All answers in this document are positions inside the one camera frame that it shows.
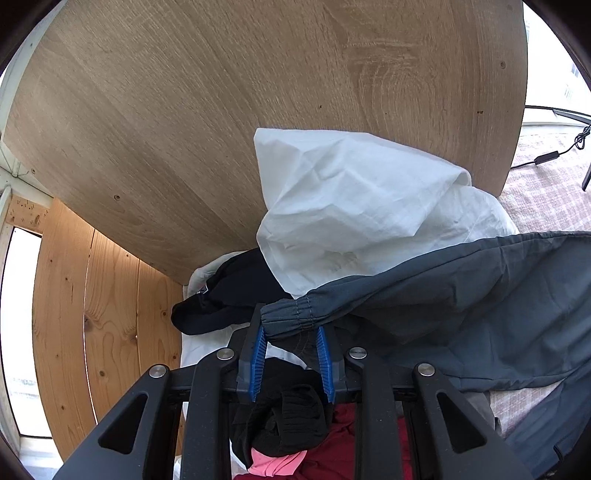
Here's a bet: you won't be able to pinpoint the dark slate track pants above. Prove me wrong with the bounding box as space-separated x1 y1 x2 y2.
262 232 590 479

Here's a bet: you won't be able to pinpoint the black fuzzy garment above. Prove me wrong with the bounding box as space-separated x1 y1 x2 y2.
171 249 332 466

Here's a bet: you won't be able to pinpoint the dark red garment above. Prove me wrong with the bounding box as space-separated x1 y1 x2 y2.
248 403 415 480

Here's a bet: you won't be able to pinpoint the white shirt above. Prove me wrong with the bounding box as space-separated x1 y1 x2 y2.
172 250 306 480

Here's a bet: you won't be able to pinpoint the large light wood board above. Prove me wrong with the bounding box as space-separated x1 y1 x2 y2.
5 1 527 282

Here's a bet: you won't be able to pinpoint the pine plank board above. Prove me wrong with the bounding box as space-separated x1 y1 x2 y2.
32 200 182 459

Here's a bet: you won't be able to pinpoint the pink plaid table cloth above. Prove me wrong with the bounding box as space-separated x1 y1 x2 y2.
489 124 591 439

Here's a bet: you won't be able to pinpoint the ring light cable with remote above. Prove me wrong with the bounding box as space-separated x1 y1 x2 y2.
510 104 591 171

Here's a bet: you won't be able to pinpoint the pink garment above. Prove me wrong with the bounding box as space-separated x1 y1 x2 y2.
247 448 308 477

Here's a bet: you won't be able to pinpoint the white denim garment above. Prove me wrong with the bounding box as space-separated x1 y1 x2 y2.
253 128 518 298

